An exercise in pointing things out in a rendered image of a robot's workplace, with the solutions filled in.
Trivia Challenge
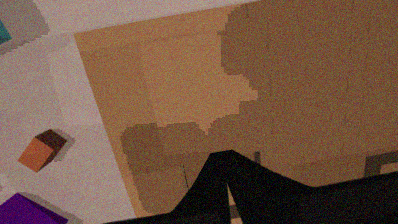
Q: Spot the orange-brown cube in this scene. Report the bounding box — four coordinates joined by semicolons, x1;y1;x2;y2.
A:
18;129;67;172

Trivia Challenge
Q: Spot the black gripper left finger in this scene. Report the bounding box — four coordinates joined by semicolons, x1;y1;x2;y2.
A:
104;152;232;224

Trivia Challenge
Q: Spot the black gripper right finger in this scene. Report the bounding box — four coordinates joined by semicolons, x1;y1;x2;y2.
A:
221;150;398;224

